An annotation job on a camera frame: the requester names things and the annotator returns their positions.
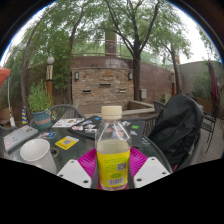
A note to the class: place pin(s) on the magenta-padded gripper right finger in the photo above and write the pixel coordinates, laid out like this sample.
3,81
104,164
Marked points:
140,164

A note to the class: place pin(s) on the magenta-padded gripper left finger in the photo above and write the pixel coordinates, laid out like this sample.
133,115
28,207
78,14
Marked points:
85,163

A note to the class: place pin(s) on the clear bottle with yellow label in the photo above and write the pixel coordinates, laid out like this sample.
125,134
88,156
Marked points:
113,166

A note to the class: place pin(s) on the yellow printed card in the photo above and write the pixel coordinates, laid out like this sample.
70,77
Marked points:
66,142

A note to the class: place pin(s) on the black laptop with stickers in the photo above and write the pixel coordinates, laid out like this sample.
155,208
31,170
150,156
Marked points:
86,128

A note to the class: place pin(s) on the white printed card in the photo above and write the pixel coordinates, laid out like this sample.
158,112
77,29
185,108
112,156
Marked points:
68,122

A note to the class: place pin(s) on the blue printed card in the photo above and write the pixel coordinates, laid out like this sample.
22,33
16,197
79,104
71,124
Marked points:
49,135

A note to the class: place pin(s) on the white ceramic mug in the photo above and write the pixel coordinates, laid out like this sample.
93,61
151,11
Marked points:
38,155

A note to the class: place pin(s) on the black backpack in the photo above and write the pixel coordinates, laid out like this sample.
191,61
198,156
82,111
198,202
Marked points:
176,130

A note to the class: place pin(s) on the grey wicker chair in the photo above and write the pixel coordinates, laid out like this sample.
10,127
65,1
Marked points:
196,150
65,111

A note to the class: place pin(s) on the green plant in blue pot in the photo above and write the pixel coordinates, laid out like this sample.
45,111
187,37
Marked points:
41,116

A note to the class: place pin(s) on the grey laptop with stickers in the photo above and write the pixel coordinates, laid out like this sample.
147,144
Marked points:
20,136

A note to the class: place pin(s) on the black metal chair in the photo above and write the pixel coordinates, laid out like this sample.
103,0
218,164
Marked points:
210,125

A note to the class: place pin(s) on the dark-trunked tree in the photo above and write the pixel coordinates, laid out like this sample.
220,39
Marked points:
136,83

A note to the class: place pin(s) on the closed maroon parasol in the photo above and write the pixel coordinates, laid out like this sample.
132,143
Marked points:
214,86

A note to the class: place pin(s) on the orange parasol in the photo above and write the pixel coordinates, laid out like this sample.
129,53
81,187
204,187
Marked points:
4,73

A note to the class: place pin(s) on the blue and yellow striped post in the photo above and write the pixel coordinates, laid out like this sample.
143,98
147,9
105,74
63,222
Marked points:
24,116

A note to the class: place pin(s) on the wooden lamp post white globe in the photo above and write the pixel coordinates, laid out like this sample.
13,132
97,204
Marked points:
50,86

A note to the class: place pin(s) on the black wall lamp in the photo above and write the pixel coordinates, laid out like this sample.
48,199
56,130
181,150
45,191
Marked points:
76,75
130,76

